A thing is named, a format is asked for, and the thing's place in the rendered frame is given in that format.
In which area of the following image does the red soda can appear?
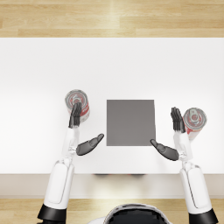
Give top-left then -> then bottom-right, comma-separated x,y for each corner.
182,107 -> 208,141
64,88 -> 91,123

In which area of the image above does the dark grey square mat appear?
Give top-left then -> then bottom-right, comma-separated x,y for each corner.
106,99 -> 157,147

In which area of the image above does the dark round robot body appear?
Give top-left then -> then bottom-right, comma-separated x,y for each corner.
87,203 -> 175,224

